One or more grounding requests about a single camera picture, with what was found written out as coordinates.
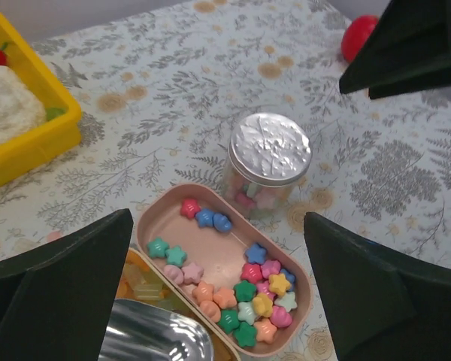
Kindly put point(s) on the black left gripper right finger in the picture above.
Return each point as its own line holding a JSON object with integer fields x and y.
{"x": 380, "y": 304}

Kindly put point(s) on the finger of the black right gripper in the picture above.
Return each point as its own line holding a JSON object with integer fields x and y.
{"x": 408, "y": 51}

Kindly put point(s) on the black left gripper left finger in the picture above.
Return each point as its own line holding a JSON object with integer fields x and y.
{"x": 56, "y": 300}

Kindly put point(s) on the silver metal scoop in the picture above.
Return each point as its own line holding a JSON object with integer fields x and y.
{"x": 138, "y": 331}

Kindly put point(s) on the clear glass jar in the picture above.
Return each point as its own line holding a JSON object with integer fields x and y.
{"x": 252, "y": 199}

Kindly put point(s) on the silver jar lid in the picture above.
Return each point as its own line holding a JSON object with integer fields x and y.
{"x": 270, "y": 150}

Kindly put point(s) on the red tomato toy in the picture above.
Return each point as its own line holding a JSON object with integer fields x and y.
{"x": 356, "y": 35}

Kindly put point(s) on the beige oval candy box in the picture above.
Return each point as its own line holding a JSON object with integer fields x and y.
{"x": 140, "y": 283}

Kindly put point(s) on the pink oval candy box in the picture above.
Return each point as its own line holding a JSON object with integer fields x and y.
{"x": 221, "y": 256}

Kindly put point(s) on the yellow plastic bin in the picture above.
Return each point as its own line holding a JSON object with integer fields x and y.
{"x": 50, "y": 139}

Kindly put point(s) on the white cauliflower toy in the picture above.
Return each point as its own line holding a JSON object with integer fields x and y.
{"x": 20, "y": 110}

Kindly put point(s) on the floral table mat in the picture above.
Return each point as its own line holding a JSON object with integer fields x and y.
{"x": 161, "y": 91}

